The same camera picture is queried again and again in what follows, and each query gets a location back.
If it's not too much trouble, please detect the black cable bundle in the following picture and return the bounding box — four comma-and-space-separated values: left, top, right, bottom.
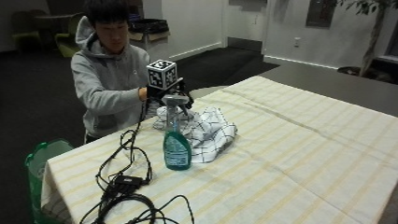
79, 99, 198, 224

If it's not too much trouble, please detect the teal spray bottle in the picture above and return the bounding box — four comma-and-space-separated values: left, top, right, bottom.
162, 94, 194, 171

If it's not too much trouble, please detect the black cable hub box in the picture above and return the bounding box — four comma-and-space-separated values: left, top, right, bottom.
112, 175, 144, 188

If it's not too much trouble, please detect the white marker cube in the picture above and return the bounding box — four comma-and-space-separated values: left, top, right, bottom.
146, 59, 180, 91

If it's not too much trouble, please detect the potted indoor tree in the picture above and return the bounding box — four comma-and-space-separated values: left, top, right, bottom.
336, 0, 398, 82

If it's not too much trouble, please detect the cardboard box with black liner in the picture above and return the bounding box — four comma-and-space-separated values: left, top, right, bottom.
128, 18, 172, 43

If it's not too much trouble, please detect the white checked dish towel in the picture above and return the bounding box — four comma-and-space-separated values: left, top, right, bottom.
152, 105, 239, 163

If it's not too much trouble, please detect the yellow striped tablecloth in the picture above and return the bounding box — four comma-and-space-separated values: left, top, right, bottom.
41, 75, 398, 224

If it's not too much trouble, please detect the dark wall panel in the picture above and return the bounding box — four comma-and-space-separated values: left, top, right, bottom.
305, 0, 339, 29

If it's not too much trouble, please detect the dark green armchair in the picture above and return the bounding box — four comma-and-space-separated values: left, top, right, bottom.
10, 8, 49, 52

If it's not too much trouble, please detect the the person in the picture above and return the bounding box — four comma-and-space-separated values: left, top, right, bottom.
70, 0, 152, 145

